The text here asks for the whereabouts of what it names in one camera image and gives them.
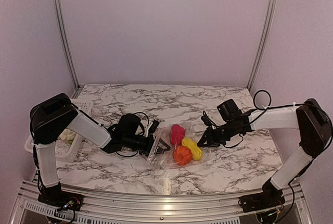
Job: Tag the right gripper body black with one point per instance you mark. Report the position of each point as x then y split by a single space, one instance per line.
220 137

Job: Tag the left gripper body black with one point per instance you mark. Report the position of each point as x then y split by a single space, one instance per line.
144 147

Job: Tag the clear zip top bag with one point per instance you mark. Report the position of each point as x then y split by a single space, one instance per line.
166 161

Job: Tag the white fake cauliflower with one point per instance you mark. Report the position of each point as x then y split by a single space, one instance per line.
67 136

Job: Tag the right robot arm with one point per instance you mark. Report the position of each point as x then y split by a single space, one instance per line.
314 125

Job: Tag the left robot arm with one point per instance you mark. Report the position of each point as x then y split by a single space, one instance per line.
50 118

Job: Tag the orange fake tomato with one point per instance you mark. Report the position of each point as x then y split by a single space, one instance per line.
182 155

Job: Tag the red fake pepper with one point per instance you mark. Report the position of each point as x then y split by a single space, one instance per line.
177 134

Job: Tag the white perforated plastic basket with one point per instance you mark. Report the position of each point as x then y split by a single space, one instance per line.
66 152

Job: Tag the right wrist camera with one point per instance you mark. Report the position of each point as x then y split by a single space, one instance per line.
207 121

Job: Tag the front aluminium frame rail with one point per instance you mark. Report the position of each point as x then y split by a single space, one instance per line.
112 207

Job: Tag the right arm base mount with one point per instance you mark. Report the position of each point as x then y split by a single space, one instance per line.
260 201

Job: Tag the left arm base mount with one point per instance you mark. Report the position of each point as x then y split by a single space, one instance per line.
61 199

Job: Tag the right aluminium frame post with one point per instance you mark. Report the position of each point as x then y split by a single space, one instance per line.
268 20

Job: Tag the aluminium frame post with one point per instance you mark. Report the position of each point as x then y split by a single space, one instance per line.
65 44
268 20

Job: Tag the left aluminium frame post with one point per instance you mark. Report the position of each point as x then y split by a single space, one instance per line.
65 44

